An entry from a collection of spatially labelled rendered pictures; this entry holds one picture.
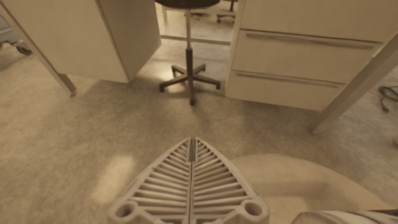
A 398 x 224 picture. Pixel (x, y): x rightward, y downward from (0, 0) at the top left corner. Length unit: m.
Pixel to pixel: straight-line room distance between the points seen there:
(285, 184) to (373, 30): 0.58
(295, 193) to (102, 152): 0.86
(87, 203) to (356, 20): 1.22
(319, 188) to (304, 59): 0.46
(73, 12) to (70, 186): 0.78
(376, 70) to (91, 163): 1.31
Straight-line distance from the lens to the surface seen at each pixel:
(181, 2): 0.78
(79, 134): 1.11
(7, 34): 2.18
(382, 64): 0.88
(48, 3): 0.99
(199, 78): 1.12
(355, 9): 0.72
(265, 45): 0.67
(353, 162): 1.17
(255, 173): 0.45
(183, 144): 0.17
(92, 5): 0.83
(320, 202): 0.57
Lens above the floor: 0.76
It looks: 45 degrees down
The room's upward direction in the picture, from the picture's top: 2 degrees clockwise
